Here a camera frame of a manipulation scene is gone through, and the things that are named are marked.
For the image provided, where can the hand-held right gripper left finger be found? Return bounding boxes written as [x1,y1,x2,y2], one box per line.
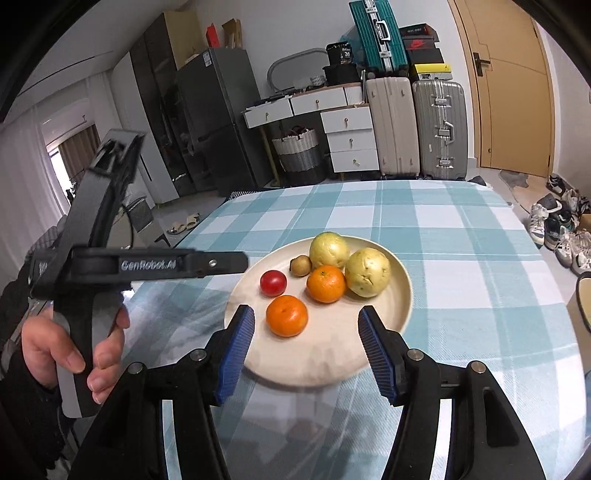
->
[69,305,256,480]

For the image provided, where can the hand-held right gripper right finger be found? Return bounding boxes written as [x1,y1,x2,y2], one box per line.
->
[358,305,536,480]

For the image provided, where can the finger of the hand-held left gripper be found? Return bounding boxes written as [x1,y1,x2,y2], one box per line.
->
[181,250,250,278]

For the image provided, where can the cream round plate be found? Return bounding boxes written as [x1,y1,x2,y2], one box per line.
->
[224,234,413,387]

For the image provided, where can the red cherry tomato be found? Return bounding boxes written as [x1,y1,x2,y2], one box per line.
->
[260,270,287,296]

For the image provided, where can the orange tangerine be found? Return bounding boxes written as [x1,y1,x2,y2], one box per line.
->
[306,265,347,304]
[266,295,308,337]

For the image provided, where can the green-yellow round citrus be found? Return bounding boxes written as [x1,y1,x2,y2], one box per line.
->
[309,232,351,271]

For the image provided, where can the person's left hand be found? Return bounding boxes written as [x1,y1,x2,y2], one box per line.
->
[21,307,132,405]

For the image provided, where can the pair of beige slippers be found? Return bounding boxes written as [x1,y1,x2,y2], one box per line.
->
[166,213,202,236]

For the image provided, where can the brown curtain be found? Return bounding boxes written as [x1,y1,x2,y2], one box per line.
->
[60,124,101,186]

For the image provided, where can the teal checked tablecloth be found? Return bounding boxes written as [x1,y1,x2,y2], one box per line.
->
[122,179,583,480]

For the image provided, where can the dark tall cabinet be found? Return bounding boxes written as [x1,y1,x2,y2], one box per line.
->
[129,11,197,200]

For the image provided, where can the woven laundry basket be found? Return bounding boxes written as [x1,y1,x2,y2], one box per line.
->
[271,128,327,186]

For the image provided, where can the grey refrigerator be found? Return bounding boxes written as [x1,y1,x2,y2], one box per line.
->
[175,46,260,195]

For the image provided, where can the white vanity desk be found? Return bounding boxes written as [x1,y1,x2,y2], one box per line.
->
[242,85,371,131]

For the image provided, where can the white drawer unit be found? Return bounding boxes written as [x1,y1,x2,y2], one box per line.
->
[321,106,382,174]

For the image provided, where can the arched vanity mirror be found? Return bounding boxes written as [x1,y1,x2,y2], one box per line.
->
[268,48,327,94]

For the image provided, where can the dark-rimmed cream bowl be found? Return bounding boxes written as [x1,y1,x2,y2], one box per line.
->
[566,272,591,334]

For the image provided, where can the grey door mat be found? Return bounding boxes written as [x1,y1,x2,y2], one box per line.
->
[499,170,533,191]

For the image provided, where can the beige suitcase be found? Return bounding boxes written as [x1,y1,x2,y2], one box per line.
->
[365,78,422,179]

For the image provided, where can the pile of loose shoes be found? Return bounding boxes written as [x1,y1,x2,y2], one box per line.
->
[527,174,591,278]

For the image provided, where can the black storage box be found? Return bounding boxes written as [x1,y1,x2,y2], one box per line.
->
[322,65,362,86]

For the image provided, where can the silver suitcase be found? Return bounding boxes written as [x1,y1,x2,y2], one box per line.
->
[412,80,469,181]

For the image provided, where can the flat cardboard pieces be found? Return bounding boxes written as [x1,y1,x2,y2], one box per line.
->
[222,18,243,49]

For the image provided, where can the black printed box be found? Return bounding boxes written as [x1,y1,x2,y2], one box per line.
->
[326,42,354,66]

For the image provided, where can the teal suitcase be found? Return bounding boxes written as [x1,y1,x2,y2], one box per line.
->
[349,0,410,73]

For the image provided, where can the yellow shoe box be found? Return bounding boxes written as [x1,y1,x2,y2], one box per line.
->
[410,64,453,83]

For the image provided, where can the wooden door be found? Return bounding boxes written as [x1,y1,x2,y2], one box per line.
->
[449,0,556,179]

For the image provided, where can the plain black shoe box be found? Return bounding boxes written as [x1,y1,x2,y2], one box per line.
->
[406,48,445,66]

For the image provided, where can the black and red shoe box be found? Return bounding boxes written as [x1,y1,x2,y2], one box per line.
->
[399,24,437,51]

